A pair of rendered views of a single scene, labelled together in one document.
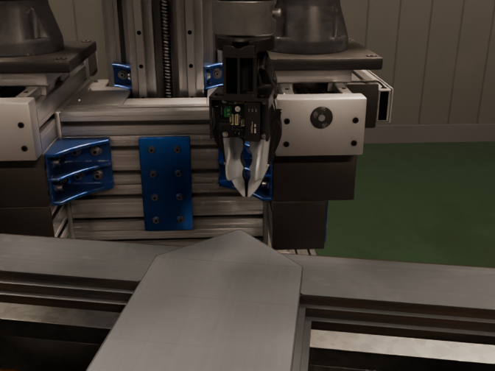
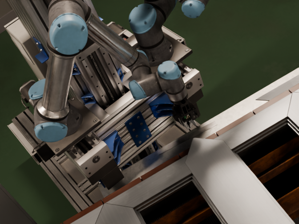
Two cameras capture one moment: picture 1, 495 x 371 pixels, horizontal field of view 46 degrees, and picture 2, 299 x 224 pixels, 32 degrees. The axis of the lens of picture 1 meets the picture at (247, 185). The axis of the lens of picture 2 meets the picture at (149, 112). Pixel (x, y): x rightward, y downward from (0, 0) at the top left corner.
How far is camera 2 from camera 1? 1.50 m
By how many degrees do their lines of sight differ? 27
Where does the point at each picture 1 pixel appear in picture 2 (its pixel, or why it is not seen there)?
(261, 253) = (208, 142)
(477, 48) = not seen: outside the picture
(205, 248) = (193, 151)
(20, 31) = (74, 121)
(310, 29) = (163, 54)
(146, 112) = (123, 114)
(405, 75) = not seen: outside the picture
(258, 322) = (230, 164)
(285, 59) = not seen: hidden behind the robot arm
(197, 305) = (212, 169)
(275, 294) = (225, 153)
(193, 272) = (200, 161)
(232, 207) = (161, 120)
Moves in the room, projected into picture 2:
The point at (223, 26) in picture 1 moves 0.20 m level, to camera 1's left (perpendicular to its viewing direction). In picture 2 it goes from (176, 99) to (133, 131)
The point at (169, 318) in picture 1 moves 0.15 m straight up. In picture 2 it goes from (211, 177) to (202, 154)
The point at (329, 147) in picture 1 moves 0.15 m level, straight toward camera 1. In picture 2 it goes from (194, 90) to (212, 111)
